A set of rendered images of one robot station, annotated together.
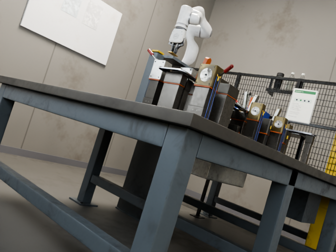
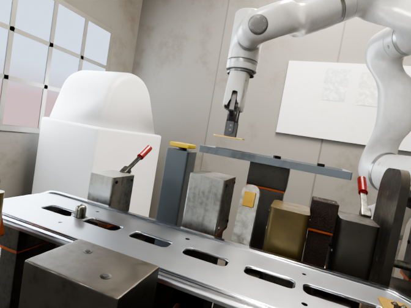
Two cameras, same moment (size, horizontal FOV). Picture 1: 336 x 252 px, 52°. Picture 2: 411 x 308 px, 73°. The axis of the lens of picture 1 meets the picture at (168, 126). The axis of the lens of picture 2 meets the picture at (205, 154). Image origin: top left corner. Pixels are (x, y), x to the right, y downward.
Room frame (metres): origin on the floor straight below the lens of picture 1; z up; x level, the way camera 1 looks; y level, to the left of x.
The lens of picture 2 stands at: (1.97, -0.59, 1.19)
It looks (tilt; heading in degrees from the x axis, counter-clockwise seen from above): 3 degrees down; 69
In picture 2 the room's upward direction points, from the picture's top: 10 degrees clockwise
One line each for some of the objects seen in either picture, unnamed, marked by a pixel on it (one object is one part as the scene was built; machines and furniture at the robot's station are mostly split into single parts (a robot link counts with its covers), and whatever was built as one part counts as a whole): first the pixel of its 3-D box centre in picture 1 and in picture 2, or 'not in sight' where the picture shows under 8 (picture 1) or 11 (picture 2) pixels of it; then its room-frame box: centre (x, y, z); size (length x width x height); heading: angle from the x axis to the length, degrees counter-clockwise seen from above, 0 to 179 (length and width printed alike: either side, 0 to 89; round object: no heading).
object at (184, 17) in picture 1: (185, 16); (247, 37); (2.31, 0.11, 1.47); 0.09 x 0.08 x 0.13; 75
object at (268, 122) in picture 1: (263, 139); not in sight; (2.46, -0.68, 0.84); 0.10 x 0.05 x 0.29; 50
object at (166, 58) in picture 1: (181, 66); (271, 160); (2.41, 0.04, 1.16); 0.37 x 0.14 x 0.02; 140
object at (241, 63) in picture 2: (181, 27); (241, 68); (2.31, 0.11, 1.39); 0.09 x 0.08 x 0.03; 57
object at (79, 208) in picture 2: not in sight; (80, 214); (1.96, -0.03, 1.00); 0.02 x 0.02 x 0.04
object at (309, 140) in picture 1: (305, 154); not in sight; (2.60, -1.06, 0.84); 0.05 x 0.05 x 0.29; 50
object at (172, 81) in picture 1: (169, 98); (30, 277); (1.89, 0.04, 0.84); 0.12 x 0.05 x 0.29; 50
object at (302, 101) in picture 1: (301, 105); not in sight; (3.08, -1.10, 1.30); 0.23 x 0.02 x 0.31; 50
